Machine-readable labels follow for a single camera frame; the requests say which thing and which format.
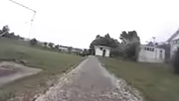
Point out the group of dark trees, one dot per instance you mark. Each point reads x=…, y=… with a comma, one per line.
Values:
x=129, y=42

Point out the grey gravel path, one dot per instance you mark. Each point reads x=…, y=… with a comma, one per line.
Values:
x=89, y=87

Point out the small white building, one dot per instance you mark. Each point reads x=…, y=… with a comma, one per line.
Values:
x=101, y=50

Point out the concrete slab with manhole cover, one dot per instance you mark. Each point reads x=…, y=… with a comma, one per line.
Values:
x=2, y=71

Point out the green grass field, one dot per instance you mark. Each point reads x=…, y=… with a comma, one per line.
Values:
x=42, y=58
x=153, y=82

